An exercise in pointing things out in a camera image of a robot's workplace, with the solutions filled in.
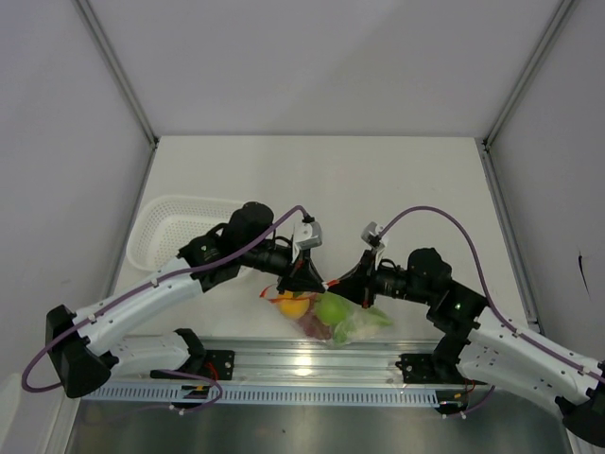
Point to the aluminium mounting rail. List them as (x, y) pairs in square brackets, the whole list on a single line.
[(283, 362)]

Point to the white perforated plastic basket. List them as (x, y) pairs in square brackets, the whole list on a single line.
[(167, 223)]

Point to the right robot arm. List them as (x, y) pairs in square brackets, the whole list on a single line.
[(480, 345)]

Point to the red grapes bunch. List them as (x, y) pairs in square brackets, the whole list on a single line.
[(313, 328)]

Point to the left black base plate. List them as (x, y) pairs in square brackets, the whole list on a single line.
[(214, 364)]

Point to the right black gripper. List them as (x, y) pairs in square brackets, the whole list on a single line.
[(359, 284)]

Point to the white slotted cable duct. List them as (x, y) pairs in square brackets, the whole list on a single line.
[(267, 395)]

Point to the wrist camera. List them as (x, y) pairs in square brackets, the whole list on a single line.
[(305, 236), (372, 236)]

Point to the green apple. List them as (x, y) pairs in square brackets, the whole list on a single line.
[(331, 309)]

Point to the orange fruit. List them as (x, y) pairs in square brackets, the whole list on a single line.
[(293, 306)]

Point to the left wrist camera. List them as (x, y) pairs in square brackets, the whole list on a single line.
[(305, 236)]

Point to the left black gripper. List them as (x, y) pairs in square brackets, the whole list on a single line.
[(300, 274)]

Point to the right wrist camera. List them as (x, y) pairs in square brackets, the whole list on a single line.
[(372, 236)]

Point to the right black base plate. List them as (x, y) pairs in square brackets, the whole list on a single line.
[(428, 369)]

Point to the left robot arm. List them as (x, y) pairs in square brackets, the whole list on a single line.
[(88, 347)]

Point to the clear zip top bag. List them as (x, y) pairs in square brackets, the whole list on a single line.
[(270, 294)]

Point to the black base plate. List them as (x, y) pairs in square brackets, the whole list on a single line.
[(428, 369), (214, 364)]

